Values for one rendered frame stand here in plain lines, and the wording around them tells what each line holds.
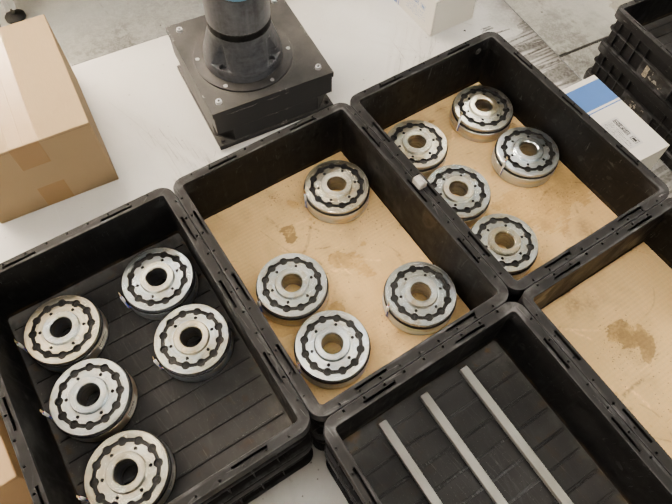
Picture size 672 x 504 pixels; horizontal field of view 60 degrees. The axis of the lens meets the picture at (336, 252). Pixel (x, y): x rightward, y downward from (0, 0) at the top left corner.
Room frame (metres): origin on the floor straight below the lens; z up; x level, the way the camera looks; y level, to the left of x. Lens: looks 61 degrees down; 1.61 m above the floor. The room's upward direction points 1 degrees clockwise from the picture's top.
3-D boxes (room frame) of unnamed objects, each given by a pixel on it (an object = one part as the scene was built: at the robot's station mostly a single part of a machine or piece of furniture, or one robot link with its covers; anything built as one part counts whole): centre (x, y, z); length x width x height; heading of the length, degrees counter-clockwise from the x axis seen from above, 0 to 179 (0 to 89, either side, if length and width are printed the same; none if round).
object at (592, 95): (0.74, -0.49, 0.75); 0.20 x 0.12 x 0.09; 31
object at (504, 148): (0.61, -0.31, 0.86); 0.10 x 0.10 x 0.01
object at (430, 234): (0.40, 0.00, 0.87); 0.40 x 0.30 x 0.11; 34
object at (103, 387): (0.20, 0.31, 0.86); 0.05 x 0.05 x 0.01
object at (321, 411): (0.40, 0.00, 0.92); 0.40 x 0.30 x 0.02; 34
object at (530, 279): (0.57, -0.25, 0.92); 0.40 x 0.30 x 0.02; 34
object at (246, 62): (0.88, 0.18, 0.85); 0.15 x 0.15 x 0.10
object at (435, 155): (0.62, -0.13, 0.86); 0.10 x 0.10 x 0.01
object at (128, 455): (0.11, 0.25, 0.86); 0.05 x 0.05 x 0.01
